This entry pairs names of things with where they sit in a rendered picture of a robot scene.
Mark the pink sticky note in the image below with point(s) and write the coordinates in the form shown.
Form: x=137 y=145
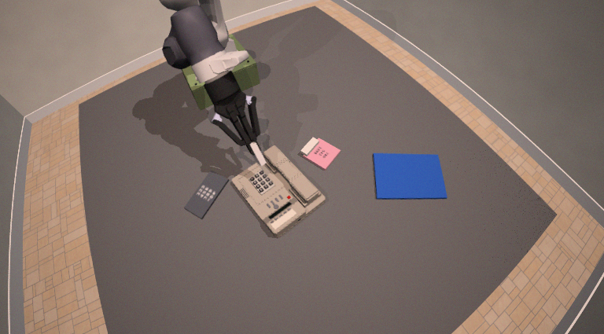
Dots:
x=323 y=154

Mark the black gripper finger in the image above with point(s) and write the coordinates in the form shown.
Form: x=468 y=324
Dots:
x=245 y=139
x=255 y=130

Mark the beige telephone handset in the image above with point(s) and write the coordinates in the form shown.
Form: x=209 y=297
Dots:
x=298 y=182

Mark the beige desk phone body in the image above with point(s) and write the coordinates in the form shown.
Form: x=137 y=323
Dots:
x=272 y=198

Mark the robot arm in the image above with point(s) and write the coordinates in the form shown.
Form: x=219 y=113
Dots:
x=200 y=40

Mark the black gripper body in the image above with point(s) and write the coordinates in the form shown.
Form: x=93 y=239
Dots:
x=221 y=93

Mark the blue flat rectangular pad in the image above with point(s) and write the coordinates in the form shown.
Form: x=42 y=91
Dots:
x=408 y=177

